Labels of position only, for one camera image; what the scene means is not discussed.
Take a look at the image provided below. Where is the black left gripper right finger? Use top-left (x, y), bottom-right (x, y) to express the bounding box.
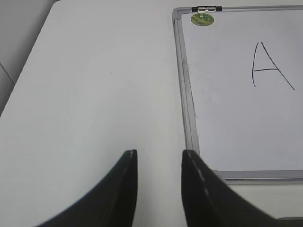
top-left (181, 150), bottom-right (290, 227)

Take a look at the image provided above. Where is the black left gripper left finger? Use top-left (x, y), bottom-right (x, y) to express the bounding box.
top-left (41, 149), bottom-right (138, 227)

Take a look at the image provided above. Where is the green round magnet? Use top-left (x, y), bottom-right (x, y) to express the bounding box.
top-left (191, 13), bottom-right (214, 26)

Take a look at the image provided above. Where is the black and silver board clip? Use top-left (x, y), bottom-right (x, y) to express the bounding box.
top-left (191, 6), bottom-right (223, 13)

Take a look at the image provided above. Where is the white board with aluminium frame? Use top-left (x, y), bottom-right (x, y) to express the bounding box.
top-left (172, 4), bottom-right (303, 184)

